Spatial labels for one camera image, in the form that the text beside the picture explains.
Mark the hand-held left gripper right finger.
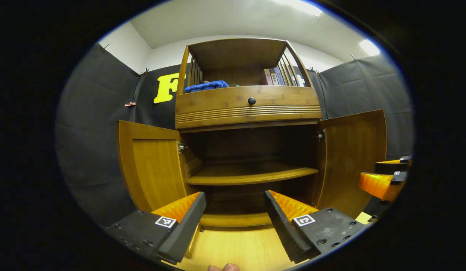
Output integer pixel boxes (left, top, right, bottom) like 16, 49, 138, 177
264, 190, 369, 264

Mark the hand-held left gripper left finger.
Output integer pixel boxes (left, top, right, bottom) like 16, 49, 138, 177
105, 192, 207, 265

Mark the wooden shoe cabinet door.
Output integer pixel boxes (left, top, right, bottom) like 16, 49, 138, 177
316, 109, 388, 219
117, 120, 188, 213

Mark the wooden double-door shoe cabinet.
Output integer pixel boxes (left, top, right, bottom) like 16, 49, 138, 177
117, 38, 388, 228

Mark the wooden cabinet shelf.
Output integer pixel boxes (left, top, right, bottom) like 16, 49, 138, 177
187, 162, 319, 186

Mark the wooden cabinet drawer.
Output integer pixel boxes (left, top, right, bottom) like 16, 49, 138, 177
175, 85, 323, 130

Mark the small ceiling light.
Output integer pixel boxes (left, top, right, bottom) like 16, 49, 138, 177
359, 39, 380, 56

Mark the black backdrop cloth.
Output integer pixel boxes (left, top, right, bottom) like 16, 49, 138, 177
55, 43, 414, 226

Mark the blue cloth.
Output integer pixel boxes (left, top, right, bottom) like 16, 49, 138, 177
184, 80, 230, 93

